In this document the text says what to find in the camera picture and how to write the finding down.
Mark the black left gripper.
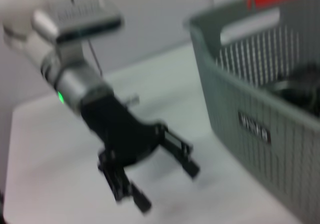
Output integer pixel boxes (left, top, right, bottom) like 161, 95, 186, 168
79, 91, 201, 214

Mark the glass teacup black base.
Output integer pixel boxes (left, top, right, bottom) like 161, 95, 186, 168
271, 79, 319, 110

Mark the grey-green perforated storage bin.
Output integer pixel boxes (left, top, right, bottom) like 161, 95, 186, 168
184, 0, 320, 224

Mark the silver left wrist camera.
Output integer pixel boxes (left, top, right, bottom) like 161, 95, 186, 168
32, 0, 125, 44

